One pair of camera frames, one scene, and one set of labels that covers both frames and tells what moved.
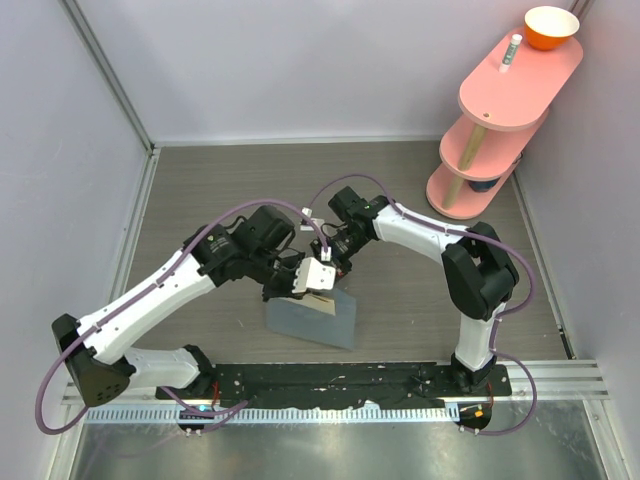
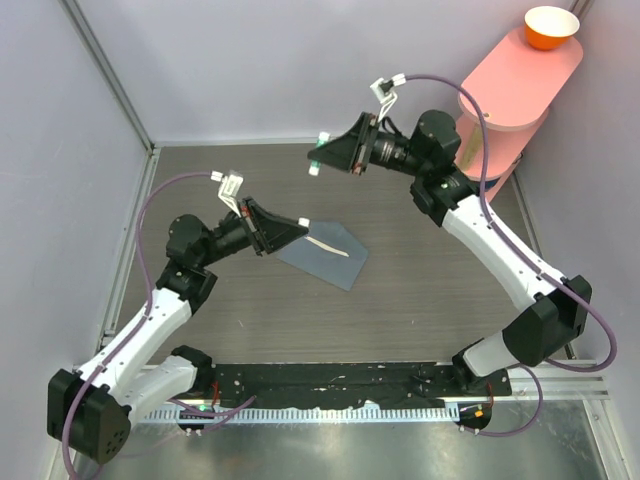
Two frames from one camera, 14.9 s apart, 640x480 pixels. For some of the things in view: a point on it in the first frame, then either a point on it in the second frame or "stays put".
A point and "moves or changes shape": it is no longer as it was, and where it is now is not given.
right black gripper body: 340,263 to 365,145
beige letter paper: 315,302 moves or changes shape
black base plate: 293,384 stays put
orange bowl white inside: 549,27 stays put
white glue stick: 511,53 to 314,166
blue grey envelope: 289,316 moves or changes shape
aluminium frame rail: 95,52 stays put
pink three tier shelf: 503,113 stays put
